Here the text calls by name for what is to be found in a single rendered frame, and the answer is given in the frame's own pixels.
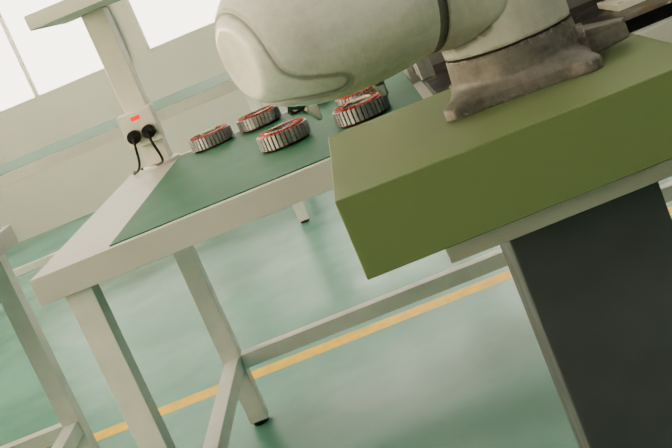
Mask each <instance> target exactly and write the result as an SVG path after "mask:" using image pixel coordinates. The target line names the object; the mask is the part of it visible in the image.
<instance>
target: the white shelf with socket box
mask: <svg viewBox="0 0 672 448"><path fill-rule="evenodd" d="M118 1H120V0H62V1H60V2H57V3H55V4H52V5H50V6H48V7H45V8H43V9H41V10H38V11H36V12H34V13H31V14H29V15H27V16H25V17H24V19H25V21H26V23H27V25H28V28H29V30H30V31H33V30H38V29H42V28H47V27H52V26H56V25H61V24H66V23H69V22H71V21H73V20H76V19H78V18H80V17H81V18H82V20H83V22H84V25H85V27H86V29H87V31H88V33H89V36H90V38H91V40H92V42H93V45H94V47H95V49H96V51H97V53H98V56H99V58H100V60H101V62H102V64H103V67H104V69H105V71H106V73H107V75H108V78H109V80H110V82H111V84H112V86H113V89H114V91H115V93H116V95H117V97H118V100H119V102H120V104H121V106H122V109H123V111H124V113H125V114H123V115H121V116H119V117H118V118H117V121H118V123H119V125H120V128H121V130H122V132H123V134H124V136H125V139H126V141H127V143H128V145H129V147H130V150H135V152H136V156H137V160H138V169H137V171H134V172H133V175H136V174H137V173H138V172H139V171H140V168H141V162H140V157H139V154H138V150H137V148H141V150H142V153H143V155H144V157H145V159H146V161H147V164H148V165H147V166H146V167H143V168H141V170H144V171H145V172H146V171H150V170H153V169H156V168H158V167H161V166H163V165H165V164H168V163H170V162H172V161H174V160H175V159H177V158H178V157H179V156H180V154H179V153H175V154H173V153H172V151H171V149H170V146H169V144H168V142H167V140H166V137H165V132H164V130H163V128H162V125H161V123H160V121H159V119H158V117H157V114H156V112H155V110H154V108H153V105H152V104H151V103H150V102H149V99H148V97H147V95H146V93H145V90H144V88H143V86H142V84H141V81H140V79H139V77H138V75H137V73H136V70H135V68H134V66H133V64H132V61H131V59H130V57H129V55H128V52H127V50H126V48H125V46H124V44H123V41H122V39H121V37H120V35H119V32H118V30H117V28H116V26H115V23H114V21H113V19H112V17H111V14H110V12H109V10H108V8H107V6H109V5H111V4H113V3H116V2H118Z"/></svg>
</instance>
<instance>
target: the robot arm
mask: <svg viewBox="0 0 672 448"><path fill-rule="evenodd" d="M622 19H623V17H618V18H614V19H609V20H605V21H600V22H596V23H591V24H586V25H582V24H581V22H580V23H578V24H575V23H574V21H573V18H572V16H571V14H570V11H569V8H568V4H567V1H566V0H220V2H219V5H218V8H217V11H216V15H215V22H214V24H215V38H216V45H217V49H218V53H219V56H220V58H221V61H222V63H223V65H224V67H225V69H226V71H227V73H228V74H229V76H230V77H231V79H232V80H233V82H234V83H235V84H236V85H237V86H238V88H239V89H240V90H241V91H242V92H244V93H245V94H246V95H247V96H249V97H251V98H252V99H255V100H258V101H260V102H262V103H264V104H266V105H270V106H279V107H286V109H287V113H288V114H291V113H293V112H294V110H297V111H301V112H303V113H304V114H307V113H309V114H310V115H312V116H313V117H315V118H316V119H317V120H319V121H320V120H322V116H321V112H320V108H319V106H318V105H317V104H320V103H324V102H328V101H332V100H336V99H339V98H342V97H345V96H347V95H350V94H353V93H355V92H358V91H361V90H363V89H365V88H368V87H370V86H372V87H373V88H374V89H375V90H377V91H378V92H379V93H380V94H381V95H382V96H386V95H387V94H386V90H385V86H384V80H386V79H388V78H390V77H392V76H394V75H396V74H398V73H400V72H402V71H403V70H405V69H407V68H409V67H411V66H412V65H414V64H415V63H417V62H419V61H420V60H422V59H424V58H426V57H428V56H430V55H432V54H434V53H439V52H442V55H443V57H444V59H445V62H446V66H447V70H448V73H449V77H450V80H451V83H452V84H451V85H450V86H449V88H450V91H451V99H450V103H449V104H448V105H447V106H446V107H445V108H444V110H443V112H444V115H445V118H446V120H447V122H454V121H457V120H460V119H463V118H465V117H468V116H470V115H472V114H475V113H477V112H480V111H482V110H485V109H488V108H490V107H493V106H496V105H499V104H502V103H504V102H507V101H510V100H513V99H516V98H518V97H521V96H524V95H527V94H530V93H532V92H535V91H538V90H541V89H544V88H546V87H549V86H552V85H555V84H558V83H560V82H563V81H566V80H569V79H572V78H576V77H579V76H582V75H586V74H589V73H592V72H594V71H597V70H599V69H601V68H602V67H603V66H604V63H603V60H602V57H601V55H600V54H599V52H601V51H603V50H605V49H607V48H609V47H611V46H613V45H614V44H616V43H618V42H620V41H622V40H624V39H626V38H628V37H629V35H628V33H629V31H628V28H627V25H626V23H625V22H624V20H622Z"/></svg>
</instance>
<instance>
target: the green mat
mask: <svg viewBox="0 0 672 448"><path fill-rule="evenodd" d="M384 83H385V85H386V88H387V90H388V95H387V98H388V101H389V103H390V106H389V107H388V109H387V110H386V111H385V112H383V113H382V114H380V115H377V116H376V117H373V118H372V119H374V118H377V117H379V116H382V115H385V114H387V113H390V112H392V111H395V110H397V109H400V108H402V107H405V106H407V105H410V104H412V103H415V102H417V101H420V100H422V99H423V98H422V97H421V95H420V94H419V93H418V91H417V90H416V88H415V87H414V86H413V84H412V83H411V82H410V80H409V79H408V77H407V76H406V75H405V73H404V72H403V71H402V72H400V73H398V74H396V75H394V76H392V77H390V78H388V79H386V80H384ZM317 105H318V106H319V108H320V112H321V116H322V120H320V121H319V120H317V119H316V118H315V117H313V116H312V115H310V114H309V113H307V114H304V113H303V112H301V111H300V112H296V113H292V114H288V113H287V112H285V113H283V114H281V116H280V118H279V119H278V120H276V121H274V122H272V123H270V124H269V125H266V126H264V125H263V127H261V126H260V129H257V130H254V131H251V132H248V133H240V131H239V132H237V133H234V135H233V136H232V138H231V139H229V140H227V141H226V142H224V143H222V144H219V145H216V147H214V146H213V148H210V149H208V150H205V151H202V152H199V153H196V152H193V151H190V152H188V153H186V154H183V155H181V156H179V157H178V159H177V160H176V161H175V163H174V164H173V165H172V166H171V168H170V169H169V170H168V171H167V173H166V174H165V175H164V177H163V178H162V179H161V180H160V182H159V183H158V184H157V186H156V187H155V188H154V189H153V191H152V192H151V193H150V194H149V196H148V197H147V198H146V200H145V201H144V202H143V203H142V205H141V206H140V207H139V208H138V210H137V211H136V212H135V214H134V215H133V216H132V217H131V219H130V220H129V221H128V222H127V224H126V225H125V226H124V228H123V229H122V230H121V231H120V233H119V234H118V235H117V236H116V238H115V239H114V240H113V242H112V243H111V244H110V245H109V247H110V246H113V245H115V244H118V243H120V242H123V241H125V240H128V239H130V238H133V237H135V236H137V235H140V234H142V233H145V232H147V231H150V230H152V229H155V228H157V227H160V226H162V225H164V224H167V223H169V222H172V221H174V220H177V219H179V218H182V217H184V216H187V215H189V214H191V213H194V212H196V211H199V210H201V209H204V208H206V207H209V206H211V205H214V204H216V203H219V202H221V201H223V200H226V199H228V198H231V197H233V196H236V195H238V194H241V193H243V192H246V191H248V190H250V189H253V188H255V187H258V186H260V185H263V184H265V183H268V182H270V181H273V180H275V179H278V178H280V177H282V176H285V175H287V174H290V173H292V172H295V171H297V170H300V169H302V168H305V167H307V166H309V165H312V164H314V163H317V162H319V161H322V160H324V159H327V158H329V157H330V148H329V138H328V137H329V136H332V135H334V134H337V133H339V132H342V131H344V130H347V129H349V128H352V127H354V126H357V125H359V123H358V124H357V125H353V126H350V127H346V128H341V127H337V125H336V122H335V120H334V117H333V115H332V113H333V112H334V110H335V109H336V108H337V105H336V102H335V100H332V101H328V102H324V103H320V104H317ZM300 117H302V118H306V119H307V122H308V124H309V126H310V129H311V132H310V133H309V135H308V136H307V137H305V138H304V139H302V140H300V141H299V142H296V143H293V144H292V145H289V146H288V147H286V146H285V148H281V149H280V150H277V151H274V152H271V153H264V152H263V153H262V152H261V151H260V149H259V146H258V144H257V142H256V138H257V137H258V135H259V134H261V133H263V132H265V131H266V130H268V129H271V128H272V127H275V126H278V125H279V124H281V125H282V123H285V122H286V121H289V120H292V119H296V118H300ZM372 119H370V118H369V120H372ZM369 120H366V119H365V122H367V121H369ZM278 127H279V126H278Z"/></svg>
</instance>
